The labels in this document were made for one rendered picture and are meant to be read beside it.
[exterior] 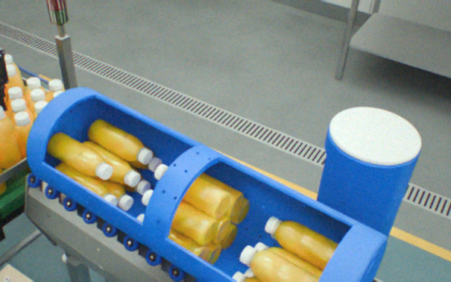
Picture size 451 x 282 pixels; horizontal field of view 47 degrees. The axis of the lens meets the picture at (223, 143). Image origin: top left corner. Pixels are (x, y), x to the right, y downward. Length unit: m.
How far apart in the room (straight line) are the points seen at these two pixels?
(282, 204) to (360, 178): 0.38
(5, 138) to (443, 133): 2.76
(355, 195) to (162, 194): 0.71
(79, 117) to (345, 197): 0.84
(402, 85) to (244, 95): 1.16
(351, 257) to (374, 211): 0.68
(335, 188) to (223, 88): 2.09
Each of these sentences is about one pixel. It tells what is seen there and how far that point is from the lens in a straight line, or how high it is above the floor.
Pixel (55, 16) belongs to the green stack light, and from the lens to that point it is 1.91.
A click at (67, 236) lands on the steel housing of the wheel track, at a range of 1.55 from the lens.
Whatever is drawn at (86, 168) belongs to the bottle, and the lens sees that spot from 1.36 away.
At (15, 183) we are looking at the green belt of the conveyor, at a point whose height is 0.90.
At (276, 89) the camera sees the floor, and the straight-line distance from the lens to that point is 3.67.
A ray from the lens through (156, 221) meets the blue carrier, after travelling 1.16.
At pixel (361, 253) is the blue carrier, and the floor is 1.23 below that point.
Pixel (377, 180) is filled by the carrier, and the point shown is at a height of 0.97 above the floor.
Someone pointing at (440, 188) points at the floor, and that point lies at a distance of 3.19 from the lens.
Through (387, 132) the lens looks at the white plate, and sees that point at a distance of 1.69.
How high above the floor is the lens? 2.01
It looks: 40 degrees down
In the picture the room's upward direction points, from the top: 3 degrees clockwise
